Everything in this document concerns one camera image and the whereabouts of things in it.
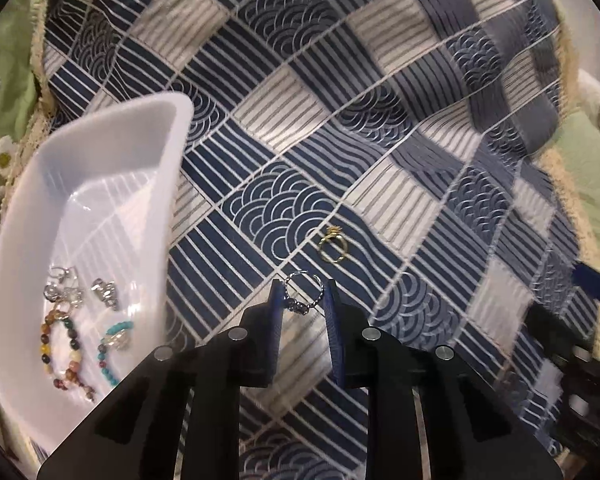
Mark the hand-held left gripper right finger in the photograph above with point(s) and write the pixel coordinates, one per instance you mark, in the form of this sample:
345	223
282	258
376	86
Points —
331	320

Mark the green quilt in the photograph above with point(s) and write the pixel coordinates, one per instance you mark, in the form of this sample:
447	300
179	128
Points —
585	175

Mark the blue patchwork blanket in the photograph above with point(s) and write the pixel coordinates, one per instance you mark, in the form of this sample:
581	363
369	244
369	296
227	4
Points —
330	110

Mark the silver star charm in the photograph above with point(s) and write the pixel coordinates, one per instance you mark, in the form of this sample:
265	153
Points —
117	340

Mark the green flower pillow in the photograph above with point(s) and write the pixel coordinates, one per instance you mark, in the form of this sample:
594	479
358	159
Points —
5	110

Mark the white plastic tray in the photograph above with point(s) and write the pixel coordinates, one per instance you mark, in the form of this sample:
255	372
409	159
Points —
105	170

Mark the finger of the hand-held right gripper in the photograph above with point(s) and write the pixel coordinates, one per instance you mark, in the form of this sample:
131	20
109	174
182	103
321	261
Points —
595	277
550	330

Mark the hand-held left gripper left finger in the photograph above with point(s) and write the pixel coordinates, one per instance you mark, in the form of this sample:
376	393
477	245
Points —
275	310

